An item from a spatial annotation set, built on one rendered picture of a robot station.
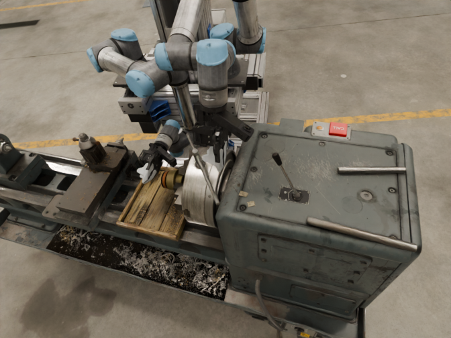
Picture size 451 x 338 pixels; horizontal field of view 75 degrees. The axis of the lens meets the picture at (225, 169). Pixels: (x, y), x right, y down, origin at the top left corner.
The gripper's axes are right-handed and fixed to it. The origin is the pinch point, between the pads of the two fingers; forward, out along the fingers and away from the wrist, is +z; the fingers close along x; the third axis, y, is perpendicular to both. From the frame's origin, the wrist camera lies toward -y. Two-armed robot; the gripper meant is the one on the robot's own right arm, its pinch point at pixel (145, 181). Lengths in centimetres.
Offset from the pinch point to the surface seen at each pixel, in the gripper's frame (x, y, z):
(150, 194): -19.3, 6.9, -4.5
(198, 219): 0.2, -28.7, 12.3
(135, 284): -107, 38, 19
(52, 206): -17, 52, 14
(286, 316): -55, -65, 24
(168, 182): 2.3, -11.0, -0.1
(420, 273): -110, -144, -36
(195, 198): 9.5, -28.1, 8.9
